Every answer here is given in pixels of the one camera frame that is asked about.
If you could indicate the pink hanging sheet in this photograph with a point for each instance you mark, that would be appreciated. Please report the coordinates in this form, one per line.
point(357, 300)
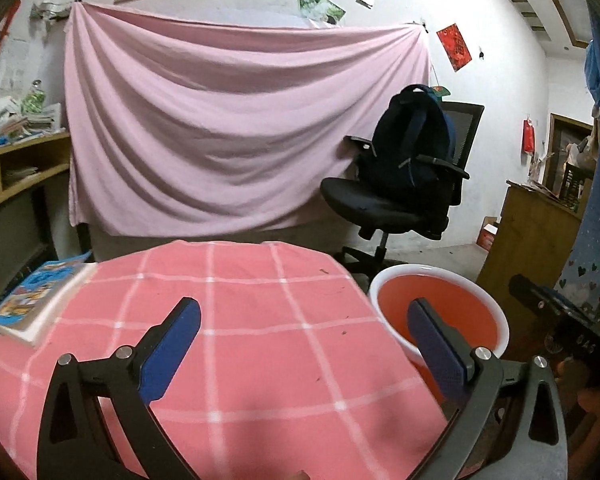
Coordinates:
point(230, 120)

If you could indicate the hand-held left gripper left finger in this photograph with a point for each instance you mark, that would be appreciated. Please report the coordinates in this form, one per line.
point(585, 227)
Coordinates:
point(172, 350)

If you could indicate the illustrated blue book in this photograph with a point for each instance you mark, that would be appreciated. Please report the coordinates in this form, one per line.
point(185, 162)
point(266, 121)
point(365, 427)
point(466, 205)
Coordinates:
point(35, 295)

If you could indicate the green photo print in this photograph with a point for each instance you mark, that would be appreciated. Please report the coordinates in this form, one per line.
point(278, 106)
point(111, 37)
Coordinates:
point(332, 11)
point(311, 0)

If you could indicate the red white cardboard box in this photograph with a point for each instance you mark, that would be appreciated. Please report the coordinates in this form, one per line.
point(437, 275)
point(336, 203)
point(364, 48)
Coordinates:
point(488, 232)

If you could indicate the orange bucket white rim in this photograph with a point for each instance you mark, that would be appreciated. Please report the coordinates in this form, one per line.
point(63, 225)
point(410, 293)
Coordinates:
point(395, 300)

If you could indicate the small black wall hook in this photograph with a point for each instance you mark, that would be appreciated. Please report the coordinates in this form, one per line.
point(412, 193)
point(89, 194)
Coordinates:
point(481, 53)

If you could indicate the metal wall rack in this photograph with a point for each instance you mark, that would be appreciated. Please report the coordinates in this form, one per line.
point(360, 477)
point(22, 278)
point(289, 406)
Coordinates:
point(52, 10)

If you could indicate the printed wall paper sheets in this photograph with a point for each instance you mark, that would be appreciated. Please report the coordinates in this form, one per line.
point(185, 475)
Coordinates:
point(0, 70)

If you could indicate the red tassels with black top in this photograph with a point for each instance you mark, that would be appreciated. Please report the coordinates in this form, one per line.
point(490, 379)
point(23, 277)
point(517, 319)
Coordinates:
point(5, 25)

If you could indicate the brown door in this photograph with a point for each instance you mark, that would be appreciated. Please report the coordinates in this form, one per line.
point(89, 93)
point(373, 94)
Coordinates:
point(562, 150)

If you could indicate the black office chair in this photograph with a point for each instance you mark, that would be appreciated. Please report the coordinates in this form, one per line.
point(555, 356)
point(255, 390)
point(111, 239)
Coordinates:
point(380, 205)

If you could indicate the red paper wall decoration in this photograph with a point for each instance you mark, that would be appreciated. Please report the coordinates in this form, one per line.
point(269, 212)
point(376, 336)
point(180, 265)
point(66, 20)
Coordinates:
point(455, 46)

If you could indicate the dark blue backpack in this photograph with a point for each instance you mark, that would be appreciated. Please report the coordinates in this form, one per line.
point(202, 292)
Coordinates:
point(405, 145)

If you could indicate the glass jar green contents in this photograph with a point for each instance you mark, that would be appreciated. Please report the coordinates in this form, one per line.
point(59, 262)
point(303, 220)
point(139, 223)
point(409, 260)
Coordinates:
point(34, 99)

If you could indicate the pink checkered cloth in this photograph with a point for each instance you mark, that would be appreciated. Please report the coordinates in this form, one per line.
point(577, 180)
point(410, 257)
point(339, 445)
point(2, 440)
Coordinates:
point(260, 350)

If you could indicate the green red card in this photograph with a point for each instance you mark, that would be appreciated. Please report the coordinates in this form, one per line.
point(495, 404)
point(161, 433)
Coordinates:
point(440, 91)

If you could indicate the person's left hand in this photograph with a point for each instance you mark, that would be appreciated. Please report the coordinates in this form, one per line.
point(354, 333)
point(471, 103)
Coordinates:
point(300, 476)

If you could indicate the red hanging ornament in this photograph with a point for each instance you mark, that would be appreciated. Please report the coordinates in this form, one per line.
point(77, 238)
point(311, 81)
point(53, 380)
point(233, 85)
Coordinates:
point(528, 136)

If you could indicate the stack of books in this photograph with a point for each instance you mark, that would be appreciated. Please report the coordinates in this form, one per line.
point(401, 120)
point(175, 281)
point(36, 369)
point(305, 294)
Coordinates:
point(25, 125)

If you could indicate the wooden cabinet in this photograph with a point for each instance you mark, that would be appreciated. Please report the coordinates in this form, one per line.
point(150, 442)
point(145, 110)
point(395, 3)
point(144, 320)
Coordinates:
point(525, 240)

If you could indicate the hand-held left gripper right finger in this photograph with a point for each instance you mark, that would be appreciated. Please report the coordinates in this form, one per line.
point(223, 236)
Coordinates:
point(437, 355)

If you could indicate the wooden desk shelf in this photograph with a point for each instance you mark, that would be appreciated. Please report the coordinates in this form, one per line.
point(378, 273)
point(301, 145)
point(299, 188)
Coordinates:
point(20, 170)

